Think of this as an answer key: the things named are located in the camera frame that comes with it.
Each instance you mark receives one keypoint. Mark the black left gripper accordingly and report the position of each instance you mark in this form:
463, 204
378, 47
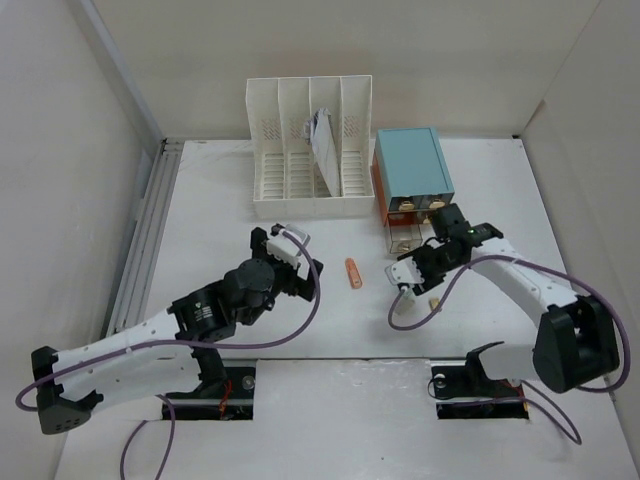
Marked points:
295, 285

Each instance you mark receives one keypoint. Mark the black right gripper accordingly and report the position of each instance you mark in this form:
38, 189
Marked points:
429, 281

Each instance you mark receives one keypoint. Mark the clear drawer gold handle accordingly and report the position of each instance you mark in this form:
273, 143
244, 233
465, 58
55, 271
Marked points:
435, 202

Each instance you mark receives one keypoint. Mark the grey eraser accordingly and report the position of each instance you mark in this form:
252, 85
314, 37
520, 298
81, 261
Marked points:
404, 305

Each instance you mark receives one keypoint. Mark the orange highlighter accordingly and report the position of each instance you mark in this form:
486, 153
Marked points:
353, 274

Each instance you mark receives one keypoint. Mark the white spiral notebook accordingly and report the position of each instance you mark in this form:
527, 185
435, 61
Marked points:
318, 133

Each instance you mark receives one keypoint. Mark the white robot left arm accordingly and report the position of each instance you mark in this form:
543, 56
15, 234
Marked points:
178, 349

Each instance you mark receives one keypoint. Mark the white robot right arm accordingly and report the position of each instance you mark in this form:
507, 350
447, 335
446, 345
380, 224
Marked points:
579, 335

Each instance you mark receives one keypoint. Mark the orange drawer box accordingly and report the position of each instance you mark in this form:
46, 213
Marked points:
382, 200

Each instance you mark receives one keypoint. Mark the blue drawer box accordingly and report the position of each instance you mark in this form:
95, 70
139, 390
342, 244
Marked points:
412, 168

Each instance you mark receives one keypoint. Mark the white plastic file organizer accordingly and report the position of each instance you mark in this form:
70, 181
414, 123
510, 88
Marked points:
287, 182

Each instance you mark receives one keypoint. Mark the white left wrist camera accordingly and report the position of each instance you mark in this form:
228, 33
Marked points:
280, 248

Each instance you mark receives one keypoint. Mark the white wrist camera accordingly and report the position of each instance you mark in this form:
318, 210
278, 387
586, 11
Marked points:
405, 274
280, 248

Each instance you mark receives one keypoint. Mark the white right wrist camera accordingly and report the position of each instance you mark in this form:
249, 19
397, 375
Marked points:
405, 274

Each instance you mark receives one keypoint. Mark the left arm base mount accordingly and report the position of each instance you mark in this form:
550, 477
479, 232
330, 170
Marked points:
231, 401

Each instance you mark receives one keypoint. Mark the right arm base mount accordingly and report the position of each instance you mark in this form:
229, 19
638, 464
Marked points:
463, 391

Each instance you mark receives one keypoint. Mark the aluminium rail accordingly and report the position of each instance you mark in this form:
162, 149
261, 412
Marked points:
132, 288

